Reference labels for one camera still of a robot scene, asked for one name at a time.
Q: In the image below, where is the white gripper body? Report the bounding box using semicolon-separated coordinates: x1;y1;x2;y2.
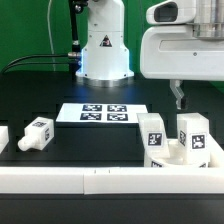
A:
140;0;224;81

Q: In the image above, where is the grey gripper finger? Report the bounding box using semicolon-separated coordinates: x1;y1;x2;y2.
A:
170;80;186;110

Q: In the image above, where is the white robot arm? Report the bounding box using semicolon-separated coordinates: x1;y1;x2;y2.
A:
77;0;224;109

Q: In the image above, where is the white marker sheet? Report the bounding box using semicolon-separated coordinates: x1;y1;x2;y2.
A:
56;103;147;123

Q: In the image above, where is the white left fence bar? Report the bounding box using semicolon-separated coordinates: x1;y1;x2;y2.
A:
0;126;9;154

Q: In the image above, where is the white front fence bar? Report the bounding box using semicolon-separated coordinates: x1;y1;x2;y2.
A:
0;167;224;195

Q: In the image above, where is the black cable upper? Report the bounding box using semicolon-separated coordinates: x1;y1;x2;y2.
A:
0;51;82;75

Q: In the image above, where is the black cable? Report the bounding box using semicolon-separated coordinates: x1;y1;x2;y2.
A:
0;60;82;76
0;51;82;75

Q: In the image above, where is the white thin cable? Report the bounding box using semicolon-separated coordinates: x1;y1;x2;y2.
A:
46;0;57;72

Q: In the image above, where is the black cable lower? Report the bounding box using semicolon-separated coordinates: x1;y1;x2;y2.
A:
0;60;82;76

